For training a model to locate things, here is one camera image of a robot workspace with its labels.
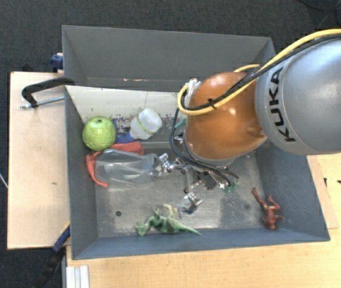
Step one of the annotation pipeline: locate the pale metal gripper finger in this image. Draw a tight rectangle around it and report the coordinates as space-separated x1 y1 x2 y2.
181 187 204 215
153 152 177 174

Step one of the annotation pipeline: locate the green toy dinosaur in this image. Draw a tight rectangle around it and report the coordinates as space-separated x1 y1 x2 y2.
134 203 202 237

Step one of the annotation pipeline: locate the clear plastic bottle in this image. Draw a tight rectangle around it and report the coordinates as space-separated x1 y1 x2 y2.
94 148 163 186

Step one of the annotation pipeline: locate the white plastic bottle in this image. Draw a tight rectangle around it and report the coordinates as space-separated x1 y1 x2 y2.
128 107 163 141

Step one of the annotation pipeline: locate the blue cloth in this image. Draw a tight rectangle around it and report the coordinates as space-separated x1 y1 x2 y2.
111 119 137 145

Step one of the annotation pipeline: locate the red-brown toy dinosaur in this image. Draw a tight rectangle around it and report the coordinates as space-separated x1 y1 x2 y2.
251 187 286 230

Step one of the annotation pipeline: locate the green apple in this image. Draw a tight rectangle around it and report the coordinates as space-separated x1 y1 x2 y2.
82 116 118 152

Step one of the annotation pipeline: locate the grey metal bin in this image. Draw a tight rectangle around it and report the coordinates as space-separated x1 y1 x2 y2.
61 25 331 261

